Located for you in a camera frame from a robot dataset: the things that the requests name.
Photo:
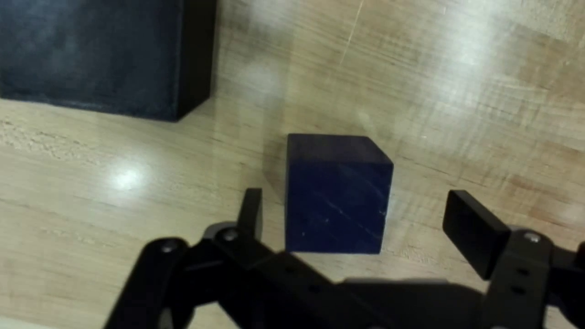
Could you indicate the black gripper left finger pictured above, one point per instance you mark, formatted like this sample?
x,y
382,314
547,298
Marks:
x,y
201,285

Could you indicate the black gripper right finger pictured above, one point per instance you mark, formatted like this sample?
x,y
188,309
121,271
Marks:
x,y
518,274

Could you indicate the black block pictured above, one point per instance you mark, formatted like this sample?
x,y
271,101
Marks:
x,y
92,55

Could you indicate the purple block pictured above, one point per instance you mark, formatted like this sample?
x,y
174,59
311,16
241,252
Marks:
x,y
338,194

